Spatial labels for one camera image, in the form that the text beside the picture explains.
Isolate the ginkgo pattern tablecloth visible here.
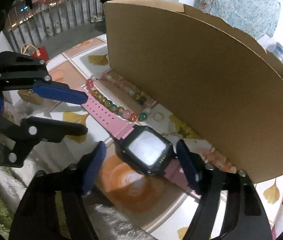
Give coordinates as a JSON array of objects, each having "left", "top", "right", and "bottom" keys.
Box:
[{"left": 45, "top": 31, "right": 283, "bottom": 239}]

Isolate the red gift bag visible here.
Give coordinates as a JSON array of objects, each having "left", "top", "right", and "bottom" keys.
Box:
[{"left": 20, "top": 43, "right": 49, "bottom": 62}]

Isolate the fluffy white green rug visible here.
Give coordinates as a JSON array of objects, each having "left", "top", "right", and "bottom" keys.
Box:
[{"left": 0, "top": 167, "right": 155, "bottom": 239}]

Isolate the metal balcony railing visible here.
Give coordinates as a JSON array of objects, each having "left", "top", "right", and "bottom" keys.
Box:
[{"left": 3, "top": 0, "right": 105, "bottom": 52}]

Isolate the brown cardboard box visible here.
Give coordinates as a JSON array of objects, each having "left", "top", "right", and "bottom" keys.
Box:
[{"left": 105, "top": 0, "right": 283, "bottom": 183}]

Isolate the multicolour glass bead necklace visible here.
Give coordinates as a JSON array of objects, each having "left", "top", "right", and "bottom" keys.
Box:
[{"left": 85, "top": 73, "right": 149, "bottom": 123}]

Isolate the light blue floral cloth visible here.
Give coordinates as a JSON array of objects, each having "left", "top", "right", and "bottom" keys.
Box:
[{"left": 194, "top": 0, "right": 280, "bottom": 40}]

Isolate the plastic water bottle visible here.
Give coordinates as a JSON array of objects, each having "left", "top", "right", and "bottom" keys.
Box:
[{"left": 266, "top": 42, "right": 283, "bottom": 63}]

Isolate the pink strap digital watch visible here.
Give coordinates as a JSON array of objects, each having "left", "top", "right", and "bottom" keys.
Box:
[{"left": 77, "top": 87, "right": 200, "bottom": 199}]

